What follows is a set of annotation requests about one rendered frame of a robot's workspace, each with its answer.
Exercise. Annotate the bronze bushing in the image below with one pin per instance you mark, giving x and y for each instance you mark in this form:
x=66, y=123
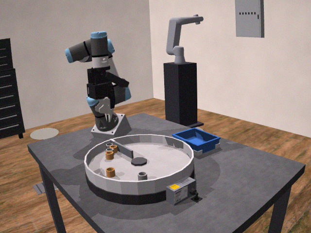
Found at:
x=109, y=155
x=115, y=148
x=110, y=172

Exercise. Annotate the blue open-top crate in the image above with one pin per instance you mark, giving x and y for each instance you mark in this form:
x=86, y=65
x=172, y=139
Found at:
x=200, y=141

